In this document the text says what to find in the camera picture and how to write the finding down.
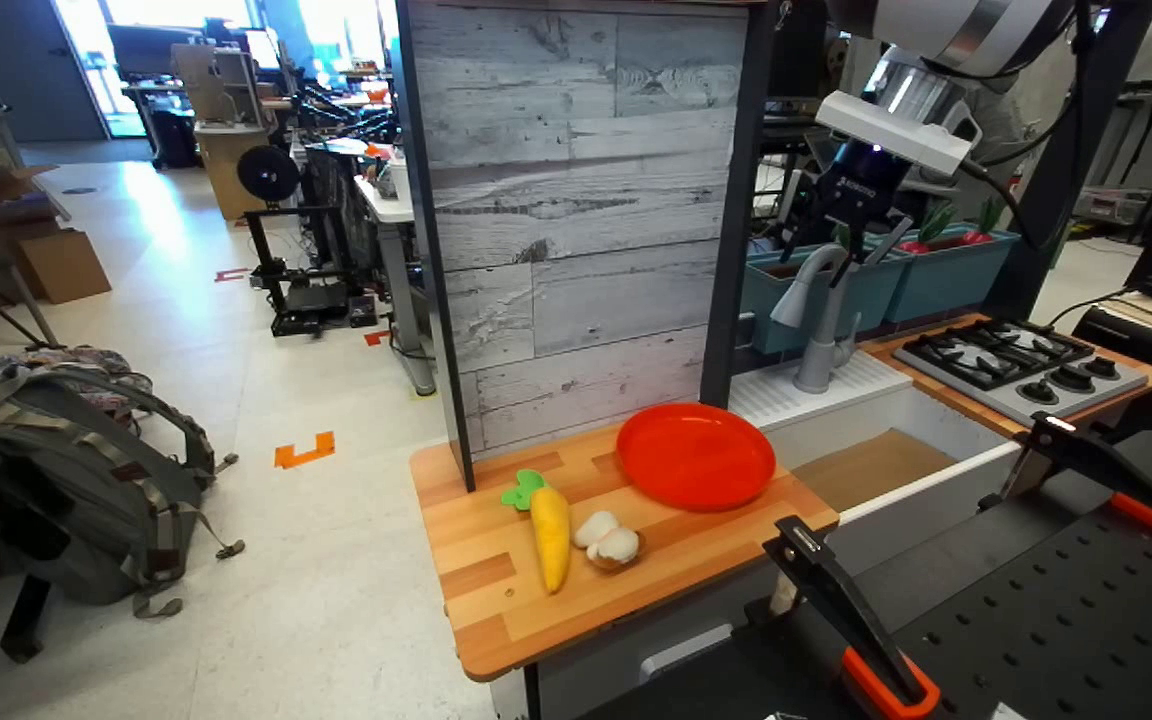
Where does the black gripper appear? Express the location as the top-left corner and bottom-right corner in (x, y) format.
(808, 141), (917, 287)

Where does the grey toy tap faucet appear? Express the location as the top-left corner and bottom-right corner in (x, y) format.
(774, 244), (849, 396)

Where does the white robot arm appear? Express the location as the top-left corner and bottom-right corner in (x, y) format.
(792, 0), (1075, 260)

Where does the teal bin left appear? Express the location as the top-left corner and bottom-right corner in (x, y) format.
(740, 244), (903, 357)

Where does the teal bin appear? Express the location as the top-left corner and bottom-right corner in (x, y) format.
(890, 234), (1020, 324)
(740, 244), (903, 357)

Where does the teal bin right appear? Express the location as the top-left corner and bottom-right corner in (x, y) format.
(890, 234), (1020, 324)

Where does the toy gas stove top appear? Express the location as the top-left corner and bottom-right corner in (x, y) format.
(897, 319), (1149, 426)

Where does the white toy sink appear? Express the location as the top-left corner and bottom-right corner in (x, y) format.
(728, 352), (1020, 574)

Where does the grey wood-pattern back panel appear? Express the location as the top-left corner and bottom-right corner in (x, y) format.
(400, 0), (774, 471)

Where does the black orange clamp far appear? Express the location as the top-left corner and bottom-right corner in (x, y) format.
(1000, 411), (1152, 531)

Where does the black orange clamp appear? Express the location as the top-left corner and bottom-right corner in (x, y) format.
(764, 515), (944, 720)
(1000, 411), (1152, 531)

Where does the orange plastic plate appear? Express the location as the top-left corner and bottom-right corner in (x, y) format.
(617, 405), (778, 513)

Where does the black orange clamp near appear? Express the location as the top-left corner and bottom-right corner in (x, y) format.
(764, 515), (944, 720)

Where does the white toy mushroom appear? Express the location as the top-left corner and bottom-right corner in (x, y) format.
(576, 513), (641, 574)

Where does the yellow toy corn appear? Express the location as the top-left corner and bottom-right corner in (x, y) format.
(504, 470), (571, 597)

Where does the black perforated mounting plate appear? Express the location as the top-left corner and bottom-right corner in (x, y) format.
(589, 433), (1152, 720)

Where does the wooden counter board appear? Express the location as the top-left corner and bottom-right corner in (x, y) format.
(408, 426), (838, 680)

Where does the cardboard box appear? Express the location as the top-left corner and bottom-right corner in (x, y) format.
(15, 229), (108, 306)

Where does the grey backpack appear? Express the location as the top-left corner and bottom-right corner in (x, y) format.
(0, 347), (243, 665)

